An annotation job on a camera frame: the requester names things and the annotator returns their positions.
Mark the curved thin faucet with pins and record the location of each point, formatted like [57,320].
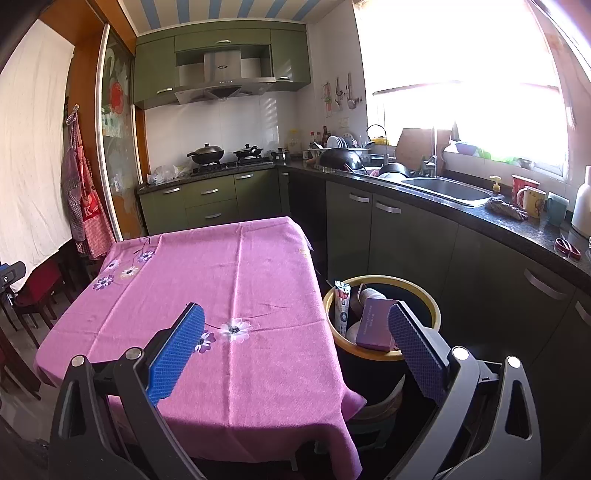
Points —
[385,147]

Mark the steel sink faucet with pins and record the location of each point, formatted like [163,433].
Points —
[431,161]

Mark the wooden cutting board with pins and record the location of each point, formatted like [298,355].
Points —
[415,147]

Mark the teal mug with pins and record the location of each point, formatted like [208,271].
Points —
[557,210]

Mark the gas stove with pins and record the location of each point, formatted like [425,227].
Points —
[233,165]

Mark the large black wok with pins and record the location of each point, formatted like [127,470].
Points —
[340,160]

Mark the white hanging sheet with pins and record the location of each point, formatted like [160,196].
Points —
[32,161]

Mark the small black pot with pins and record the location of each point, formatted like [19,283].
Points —
[280,155]

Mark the red scissors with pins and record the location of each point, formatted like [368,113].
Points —
[567,247]

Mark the green base cabinets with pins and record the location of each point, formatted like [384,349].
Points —
[415,249]

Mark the hanging kitchen utensils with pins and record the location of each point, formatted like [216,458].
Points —
[341,92]

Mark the white paper bowl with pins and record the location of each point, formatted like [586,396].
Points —
[371,297]

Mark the black lidded frying pan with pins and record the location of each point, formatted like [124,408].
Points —
[248,152]

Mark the red and white milk carton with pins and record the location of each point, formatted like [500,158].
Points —
[342,309]

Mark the steel range hood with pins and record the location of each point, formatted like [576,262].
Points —
[221,74]

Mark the pink floral tablecloth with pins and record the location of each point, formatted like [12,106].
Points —
[254,369]

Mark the small steel bowl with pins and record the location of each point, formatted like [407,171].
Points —
[524,163]

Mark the green plastic basket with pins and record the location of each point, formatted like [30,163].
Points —
[496,157]

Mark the dark red chair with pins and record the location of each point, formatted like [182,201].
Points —
[39,286]

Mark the sauce bottles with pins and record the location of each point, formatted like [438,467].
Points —
[319,137]

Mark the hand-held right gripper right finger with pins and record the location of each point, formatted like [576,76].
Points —
[415,350]

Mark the green wall cabinets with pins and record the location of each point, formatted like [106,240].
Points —
[154,69]

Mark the brown dishcloth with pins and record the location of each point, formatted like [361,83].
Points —
[505,208]

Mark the dish rack with plates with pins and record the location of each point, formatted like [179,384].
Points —
[339,143]

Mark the black lidded wok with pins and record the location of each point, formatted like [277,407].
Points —
[207,154]

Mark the cream printed mug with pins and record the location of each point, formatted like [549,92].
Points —
[535,203]

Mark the purple cardboard box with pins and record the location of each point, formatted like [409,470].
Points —
[374,323]

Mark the red checkered apron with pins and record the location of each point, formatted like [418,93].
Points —
[87,203]

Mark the yellow soap pump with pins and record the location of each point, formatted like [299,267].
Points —
[496,184]

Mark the steel sink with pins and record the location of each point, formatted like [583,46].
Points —
[445,190]

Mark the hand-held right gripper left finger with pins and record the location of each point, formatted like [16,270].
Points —
[178,350]

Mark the purple basin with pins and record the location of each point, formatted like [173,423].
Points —
[466,148]

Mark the yellow-rimmed black bin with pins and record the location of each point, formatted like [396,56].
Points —
[364,369]

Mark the white roller blind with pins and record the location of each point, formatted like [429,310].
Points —
[438,41]

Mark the white thermos jug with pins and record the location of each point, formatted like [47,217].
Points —
[582,207]

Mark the crumpled plastic bag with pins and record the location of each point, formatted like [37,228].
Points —
[168,174]

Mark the red mug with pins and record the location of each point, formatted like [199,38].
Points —
[521,182]

